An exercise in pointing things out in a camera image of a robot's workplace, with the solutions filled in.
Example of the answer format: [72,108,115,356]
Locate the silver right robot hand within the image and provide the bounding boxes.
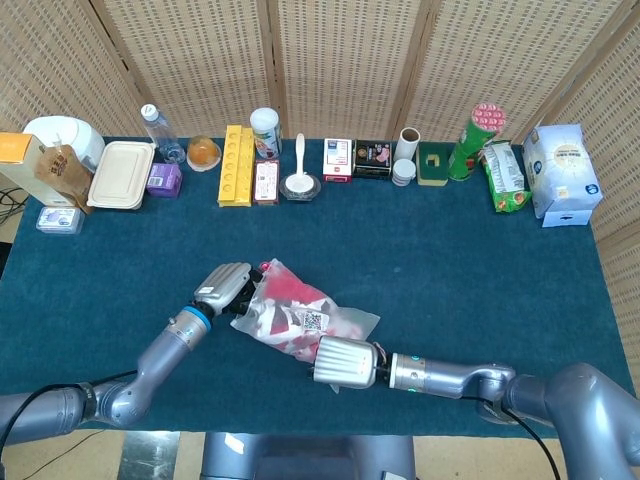
[308,335,390,396]

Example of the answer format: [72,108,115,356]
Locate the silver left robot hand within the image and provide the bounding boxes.
[193,262,264,318]

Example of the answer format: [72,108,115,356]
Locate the frosted plastic zip bag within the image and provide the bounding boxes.
[229,258,381,369]

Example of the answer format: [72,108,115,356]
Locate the red white patterned garment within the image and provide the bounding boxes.
[249,259,366,364]

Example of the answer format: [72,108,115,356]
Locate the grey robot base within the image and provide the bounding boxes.
[199,432,417,480]

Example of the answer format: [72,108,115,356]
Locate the green snack bag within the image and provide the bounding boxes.
[480,140,532,214]

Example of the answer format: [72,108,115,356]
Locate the dark red pink-label box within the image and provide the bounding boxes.
[253,158,281,206]

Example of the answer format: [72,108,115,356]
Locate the yellow plastic egg tray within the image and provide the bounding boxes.
[217,124,256,209]

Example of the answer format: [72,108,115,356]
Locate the small purple box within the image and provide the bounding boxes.
[146,162,183,199]

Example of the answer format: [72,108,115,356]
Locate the white rice spoon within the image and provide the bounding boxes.
[283,132,312,194]

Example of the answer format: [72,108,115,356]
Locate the orange jelly cup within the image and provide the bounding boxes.
[186,134,223,173]

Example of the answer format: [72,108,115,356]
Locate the blue tablecloth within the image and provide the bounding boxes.
[0,137,631,440]

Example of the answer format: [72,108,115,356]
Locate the beige lidded lunch box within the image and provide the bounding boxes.
[86,140,157,211]

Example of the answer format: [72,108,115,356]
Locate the white green printed can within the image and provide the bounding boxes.
[249,107,283,161]

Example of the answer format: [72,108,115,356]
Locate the clear plastic water bottle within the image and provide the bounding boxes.
[140,103,187,165]

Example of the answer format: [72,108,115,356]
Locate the red white small box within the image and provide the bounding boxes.
[322,138,354,184]

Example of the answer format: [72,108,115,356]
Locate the brown paper pouch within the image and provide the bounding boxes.
[33,144,95,215]

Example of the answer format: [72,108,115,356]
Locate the black printed box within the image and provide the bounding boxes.
[352,139,394,181]

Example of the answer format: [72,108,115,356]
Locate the small white jar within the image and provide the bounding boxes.
[391,158,417,187]

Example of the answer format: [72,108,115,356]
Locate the white rounded appliance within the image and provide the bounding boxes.
[23,115,106,174]

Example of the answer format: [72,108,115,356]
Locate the green yellow sponge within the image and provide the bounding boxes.
[415,141,450,188]

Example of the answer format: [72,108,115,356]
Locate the white paper roll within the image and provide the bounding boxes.
[394,127,420,164]

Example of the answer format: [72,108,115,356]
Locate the orange beige carton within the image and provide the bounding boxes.
[0,132,64,207]

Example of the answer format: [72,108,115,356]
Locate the green chips tube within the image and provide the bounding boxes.
[447,103,508,182]

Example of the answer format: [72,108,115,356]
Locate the woven folding screen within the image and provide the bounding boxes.
[0,0,640,356]

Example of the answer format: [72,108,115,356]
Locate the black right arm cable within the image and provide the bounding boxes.
[459,394,564,480]

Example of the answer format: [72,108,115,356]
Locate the thin black floor cable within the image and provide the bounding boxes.
[22,429,106,480]

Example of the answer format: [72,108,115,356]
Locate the black floor cables bundle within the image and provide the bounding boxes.
[0,187,29,226]

